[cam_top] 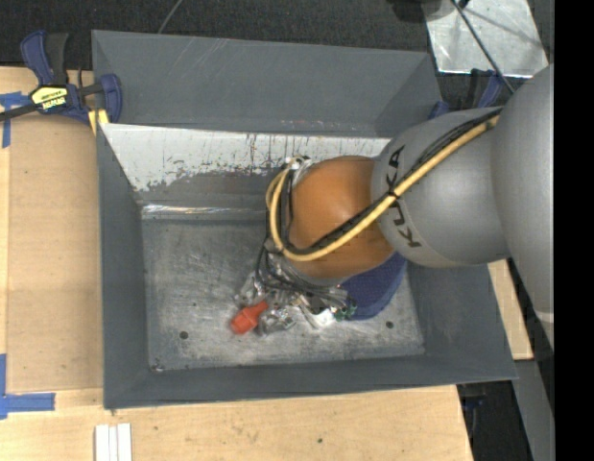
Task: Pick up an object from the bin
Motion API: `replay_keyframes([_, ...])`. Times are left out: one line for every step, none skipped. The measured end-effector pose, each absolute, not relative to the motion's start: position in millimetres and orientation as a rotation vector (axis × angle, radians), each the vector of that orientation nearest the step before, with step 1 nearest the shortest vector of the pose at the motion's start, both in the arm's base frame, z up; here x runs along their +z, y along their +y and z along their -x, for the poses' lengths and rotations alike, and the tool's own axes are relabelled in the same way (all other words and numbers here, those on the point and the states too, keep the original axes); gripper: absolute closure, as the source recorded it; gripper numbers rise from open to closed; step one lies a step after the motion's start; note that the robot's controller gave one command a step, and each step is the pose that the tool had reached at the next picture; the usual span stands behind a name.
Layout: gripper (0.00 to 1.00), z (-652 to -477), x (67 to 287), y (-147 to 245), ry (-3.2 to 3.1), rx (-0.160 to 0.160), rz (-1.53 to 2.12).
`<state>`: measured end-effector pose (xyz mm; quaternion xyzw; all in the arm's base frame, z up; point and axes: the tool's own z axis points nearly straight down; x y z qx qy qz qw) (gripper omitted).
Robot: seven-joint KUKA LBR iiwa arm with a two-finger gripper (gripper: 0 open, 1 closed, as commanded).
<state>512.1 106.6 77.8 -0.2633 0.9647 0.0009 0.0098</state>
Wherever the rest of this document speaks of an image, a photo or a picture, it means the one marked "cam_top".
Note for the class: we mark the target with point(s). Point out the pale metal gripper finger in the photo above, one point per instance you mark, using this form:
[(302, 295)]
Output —
[(278, 321), (247, 290)]

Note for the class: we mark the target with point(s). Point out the red plastic cap piece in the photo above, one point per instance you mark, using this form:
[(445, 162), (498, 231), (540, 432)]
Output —
[(246, 320)]

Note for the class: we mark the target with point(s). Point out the grey metal bin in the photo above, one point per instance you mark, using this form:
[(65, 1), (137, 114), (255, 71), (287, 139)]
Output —
[(205, 276)]

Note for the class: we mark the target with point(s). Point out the dark blue cloth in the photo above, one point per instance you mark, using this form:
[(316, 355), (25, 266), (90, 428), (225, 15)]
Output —
[(373, 288)]

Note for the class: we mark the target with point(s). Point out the pale wood flat board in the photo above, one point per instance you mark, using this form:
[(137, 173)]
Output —
[(52, 257)]

